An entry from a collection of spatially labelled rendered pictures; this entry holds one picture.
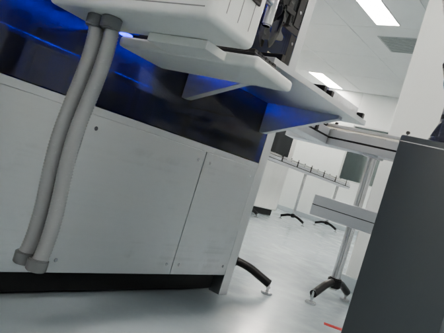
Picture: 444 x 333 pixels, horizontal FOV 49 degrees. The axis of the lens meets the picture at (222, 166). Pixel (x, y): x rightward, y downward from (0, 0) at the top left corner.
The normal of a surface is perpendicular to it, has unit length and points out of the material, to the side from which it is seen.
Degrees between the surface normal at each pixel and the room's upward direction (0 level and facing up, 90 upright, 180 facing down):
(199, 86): 90
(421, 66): 90
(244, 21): 90
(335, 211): 90
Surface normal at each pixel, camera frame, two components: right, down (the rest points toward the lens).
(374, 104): -0.60, -0.18
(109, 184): 0.75, 0.23
